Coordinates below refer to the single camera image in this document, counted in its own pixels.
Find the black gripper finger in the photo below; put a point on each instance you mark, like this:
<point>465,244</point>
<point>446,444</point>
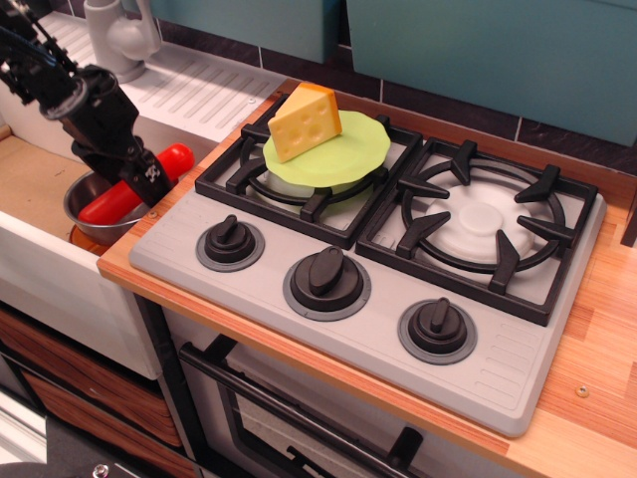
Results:
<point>106,165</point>
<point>147,178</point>

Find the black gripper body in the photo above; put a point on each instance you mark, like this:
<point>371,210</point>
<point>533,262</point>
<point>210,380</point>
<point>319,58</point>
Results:
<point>95,112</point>

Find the small steel pot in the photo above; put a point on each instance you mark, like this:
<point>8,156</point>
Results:
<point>84,234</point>

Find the red toy sausage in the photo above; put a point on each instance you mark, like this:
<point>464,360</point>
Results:
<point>119,200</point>

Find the yellow cheese wedge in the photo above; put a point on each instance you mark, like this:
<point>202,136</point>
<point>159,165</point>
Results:
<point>307,118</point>

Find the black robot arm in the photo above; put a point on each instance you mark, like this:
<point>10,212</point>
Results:
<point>33,65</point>

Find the light green plate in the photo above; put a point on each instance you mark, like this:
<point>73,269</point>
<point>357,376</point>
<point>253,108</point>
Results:
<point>358,150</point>

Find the grey toy faucet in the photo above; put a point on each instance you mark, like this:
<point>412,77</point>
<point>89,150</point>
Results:
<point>122,45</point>

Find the black left burner grate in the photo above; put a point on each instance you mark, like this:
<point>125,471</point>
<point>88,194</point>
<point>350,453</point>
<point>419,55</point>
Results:
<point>239,178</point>

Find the black burner grate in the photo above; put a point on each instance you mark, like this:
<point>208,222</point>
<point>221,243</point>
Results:
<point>510,236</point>
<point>239,178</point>

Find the black left stove knob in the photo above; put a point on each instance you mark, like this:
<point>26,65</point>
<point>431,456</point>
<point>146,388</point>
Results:
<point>230,245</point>

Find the black stove knob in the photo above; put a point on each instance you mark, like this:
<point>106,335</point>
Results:
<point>437,332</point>
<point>230,245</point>
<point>327,286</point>

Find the black middle stove knob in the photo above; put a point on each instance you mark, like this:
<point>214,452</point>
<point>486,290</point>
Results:
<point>327,286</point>

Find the wooden drawer fronts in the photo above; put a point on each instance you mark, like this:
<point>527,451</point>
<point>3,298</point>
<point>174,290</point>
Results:
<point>119,408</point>

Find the black right stove knob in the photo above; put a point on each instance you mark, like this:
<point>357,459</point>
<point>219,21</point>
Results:
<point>437,332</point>

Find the black right burner grate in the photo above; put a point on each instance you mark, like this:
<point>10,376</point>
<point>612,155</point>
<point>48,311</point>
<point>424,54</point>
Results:
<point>510,236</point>

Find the grey toy stove top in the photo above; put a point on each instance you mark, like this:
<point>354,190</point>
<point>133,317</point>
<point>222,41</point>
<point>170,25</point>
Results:
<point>497,385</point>

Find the oven door with black handle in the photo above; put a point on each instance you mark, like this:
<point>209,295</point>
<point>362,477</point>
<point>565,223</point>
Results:
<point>281,422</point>

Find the teal right wall cabinet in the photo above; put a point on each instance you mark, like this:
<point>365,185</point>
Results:
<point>569,64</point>

